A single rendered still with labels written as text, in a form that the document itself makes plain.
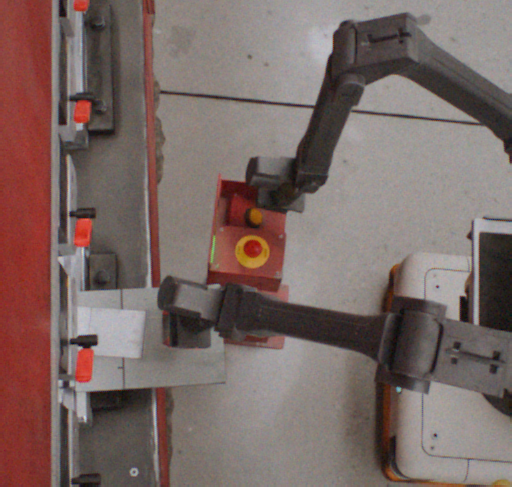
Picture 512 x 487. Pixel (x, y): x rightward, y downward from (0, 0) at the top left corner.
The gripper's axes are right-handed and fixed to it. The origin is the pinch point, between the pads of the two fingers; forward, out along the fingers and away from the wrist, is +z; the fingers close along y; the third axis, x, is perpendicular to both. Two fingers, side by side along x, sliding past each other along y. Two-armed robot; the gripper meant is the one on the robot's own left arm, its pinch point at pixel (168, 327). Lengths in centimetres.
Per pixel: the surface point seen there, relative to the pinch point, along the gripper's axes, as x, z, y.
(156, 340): -1.4, 2.0, 2.0
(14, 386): -43, -46, 18
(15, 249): -44, -47, 4
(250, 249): 24.9, 8.8, -20.0
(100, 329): -10.0, 6.8, -0.5
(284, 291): 78, 70, -30
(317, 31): 95, 62, -121
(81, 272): -11.7, 11.4, -12.2
